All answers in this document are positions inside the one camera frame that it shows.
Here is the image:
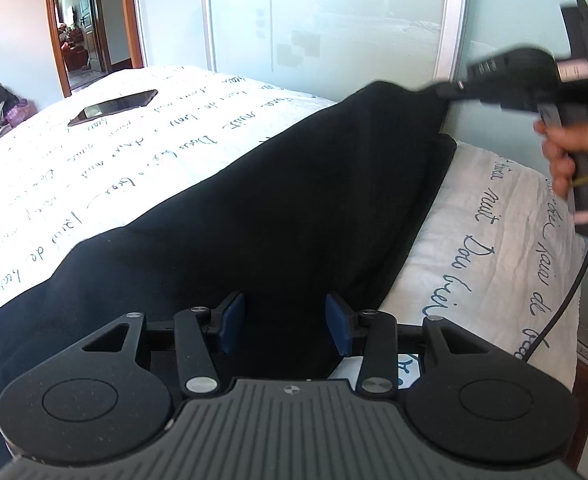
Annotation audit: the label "purple cloth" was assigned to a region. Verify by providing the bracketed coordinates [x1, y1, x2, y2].
[3, 100, 36, 127]

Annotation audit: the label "black pants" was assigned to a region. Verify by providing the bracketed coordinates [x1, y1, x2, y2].
[0, 80, 457, 480]

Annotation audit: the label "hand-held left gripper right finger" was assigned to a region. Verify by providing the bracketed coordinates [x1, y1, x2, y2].
[325, 292, 497, 402]

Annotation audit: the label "wooden door frame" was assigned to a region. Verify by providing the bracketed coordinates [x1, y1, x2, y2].
[43, 0, 147, 100]

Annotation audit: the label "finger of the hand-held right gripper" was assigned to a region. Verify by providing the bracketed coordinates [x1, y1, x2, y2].
[434, 77, 481, 106]

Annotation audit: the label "white script-printed bedspread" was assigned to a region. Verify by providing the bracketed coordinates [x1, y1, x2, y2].
[0, 65, 587, 391]

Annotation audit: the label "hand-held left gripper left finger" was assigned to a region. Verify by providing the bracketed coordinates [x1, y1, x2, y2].
[81, 291, 247, 398]

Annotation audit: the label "black smartphone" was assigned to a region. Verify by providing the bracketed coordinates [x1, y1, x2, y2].
[67, 89, 159, 127]

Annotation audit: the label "black cable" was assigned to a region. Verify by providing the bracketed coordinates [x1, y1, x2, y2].
[516, 110, 588, 361]

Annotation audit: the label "person's right hand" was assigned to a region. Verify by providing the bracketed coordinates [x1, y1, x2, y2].
[533, 119, 588, 197]

